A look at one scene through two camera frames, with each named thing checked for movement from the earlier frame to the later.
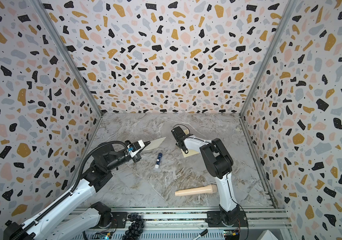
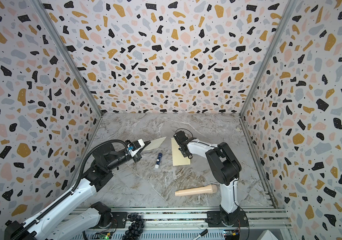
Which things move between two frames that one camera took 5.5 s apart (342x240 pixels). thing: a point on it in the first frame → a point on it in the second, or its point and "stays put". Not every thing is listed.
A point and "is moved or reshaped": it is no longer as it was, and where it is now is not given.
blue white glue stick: x=157 y=165 stays put
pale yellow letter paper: x=190 y=152 is moved or reshaped
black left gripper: x=135 y=159 stays put
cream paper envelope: x=154 y=144 stays put
